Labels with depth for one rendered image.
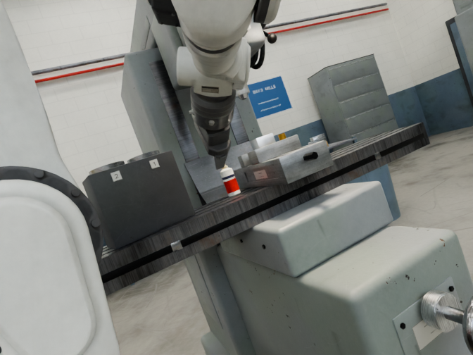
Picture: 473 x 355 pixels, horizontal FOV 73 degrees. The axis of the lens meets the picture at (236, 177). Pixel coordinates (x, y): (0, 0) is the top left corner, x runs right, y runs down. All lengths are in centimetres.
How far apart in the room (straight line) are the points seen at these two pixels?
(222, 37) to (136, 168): 55
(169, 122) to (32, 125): 99
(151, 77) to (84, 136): 390
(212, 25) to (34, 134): 20
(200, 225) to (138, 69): 77
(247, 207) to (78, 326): 60
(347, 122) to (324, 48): 183
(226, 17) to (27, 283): 28
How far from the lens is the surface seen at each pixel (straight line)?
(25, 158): 36
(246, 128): 141
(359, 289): 66
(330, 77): 607
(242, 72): 51
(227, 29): 34
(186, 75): 57
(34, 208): 30
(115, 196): 82
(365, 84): 655
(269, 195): 87
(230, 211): 83
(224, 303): 139
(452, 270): 83
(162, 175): 85
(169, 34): 116
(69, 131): 523
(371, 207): 90
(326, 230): 80
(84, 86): 540
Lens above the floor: 102
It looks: 3 degrees down
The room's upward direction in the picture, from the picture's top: 20 degrees counter-clockwise
